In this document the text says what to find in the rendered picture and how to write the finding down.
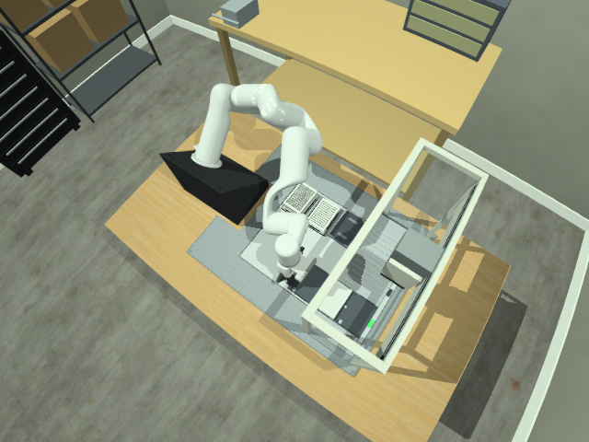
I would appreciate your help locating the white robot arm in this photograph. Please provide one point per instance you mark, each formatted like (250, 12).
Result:
(296, 143)

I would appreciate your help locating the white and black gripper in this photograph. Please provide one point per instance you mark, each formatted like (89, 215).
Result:
(283, 271)

